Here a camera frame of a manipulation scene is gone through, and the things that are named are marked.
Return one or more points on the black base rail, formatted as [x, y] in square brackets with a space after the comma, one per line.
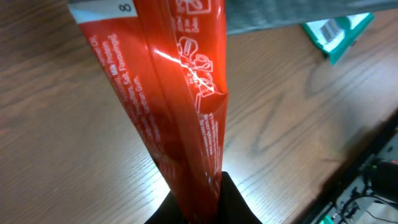
[370, 179]

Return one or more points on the red white small packet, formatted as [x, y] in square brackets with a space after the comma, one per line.
[166, 62]

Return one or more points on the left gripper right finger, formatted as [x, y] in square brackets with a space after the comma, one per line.
[232, 208]

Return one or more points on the green white package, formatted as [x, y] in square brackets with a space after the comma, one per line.
[334, 36]

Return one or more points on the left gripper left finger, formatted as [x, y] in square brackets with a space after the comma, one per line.
[168, 213]

